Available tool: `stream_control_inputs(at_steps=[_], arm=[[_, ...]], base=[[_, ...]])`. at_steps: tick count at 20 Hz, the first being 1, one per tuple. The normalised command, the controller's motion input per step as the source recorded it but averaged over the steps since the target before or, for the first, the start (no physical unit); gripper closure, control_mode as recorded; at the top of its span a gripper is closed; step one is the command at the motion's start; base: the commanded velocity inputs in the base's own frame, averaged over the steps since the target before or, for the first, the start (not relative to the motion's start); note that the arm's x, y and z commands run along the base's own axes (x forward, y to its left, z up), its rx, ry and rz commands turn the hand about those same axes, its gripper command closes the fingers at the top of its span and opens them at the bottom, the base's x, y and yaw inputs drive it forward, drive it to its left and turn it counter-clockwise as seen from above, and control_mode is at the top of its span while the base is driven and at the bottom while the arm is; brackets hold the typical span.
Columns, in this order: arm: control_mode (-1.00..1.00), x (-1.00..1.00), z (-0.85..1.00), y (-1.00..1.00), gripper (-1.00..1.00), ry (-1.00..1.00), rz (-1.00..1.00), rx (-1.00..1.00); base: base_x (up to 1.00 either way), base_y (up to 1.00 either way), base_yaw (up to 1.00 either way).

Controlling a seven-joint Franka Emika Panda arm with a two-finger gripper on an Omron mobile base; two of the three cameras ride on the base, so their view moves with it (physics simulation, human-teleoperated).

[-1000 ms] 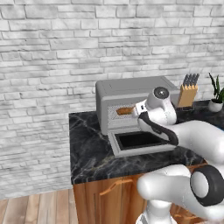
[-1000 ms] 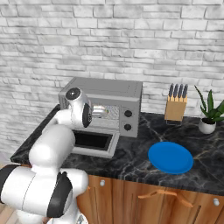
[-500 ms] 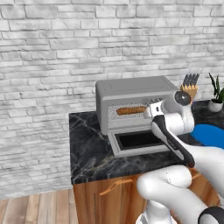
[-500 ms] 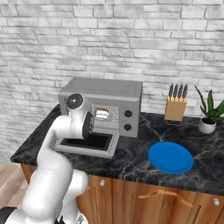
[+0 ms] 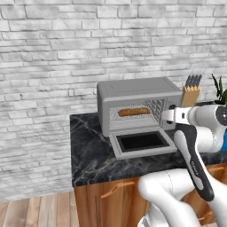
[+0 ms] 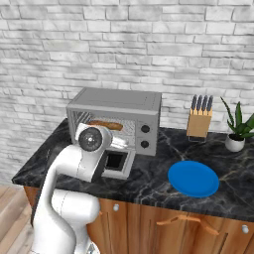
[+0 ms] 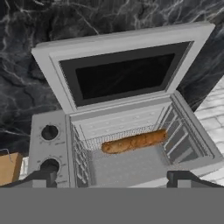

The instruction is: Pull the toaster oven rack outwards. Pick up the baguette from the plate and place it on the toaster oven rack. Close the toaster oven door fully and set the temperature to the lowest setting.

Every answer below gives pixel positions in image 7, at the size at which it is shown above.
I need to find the grey toaster oven door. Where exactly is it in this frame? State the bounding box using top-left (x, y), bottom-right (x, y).
top-left (31, 21), bottom-right (216, 114)

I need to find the wire toaster oven rack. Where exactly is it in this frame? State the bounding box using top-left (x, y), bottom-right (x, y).
top-left (78, 123), bottom-right (163, 152)

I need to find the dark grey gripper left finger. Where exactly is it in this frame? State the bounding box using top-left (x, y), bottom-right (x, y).
top-left (4, 170), bottom-right (58, 189)

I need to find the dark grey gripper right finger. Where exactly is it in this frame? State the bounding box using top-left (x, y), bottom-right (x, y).
top-left (166, 170), bottom-right (224, 189)

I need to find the black toaster oven knob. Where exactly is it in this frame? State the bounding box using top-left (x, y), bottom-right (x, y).
top-left (40, 124), bottom-right (60, 142)
top-left (39, 157), bottom-right (60, 173)

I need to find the brown baguette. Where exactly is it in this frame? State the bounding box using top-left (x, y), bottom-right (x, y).
top-left (101, 129), bottom-right (168, 155)

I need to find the grey toaster oven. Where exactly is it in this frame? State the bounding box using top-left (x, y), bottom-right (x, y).
top-left (27, 89), bottom-right (224, 189)

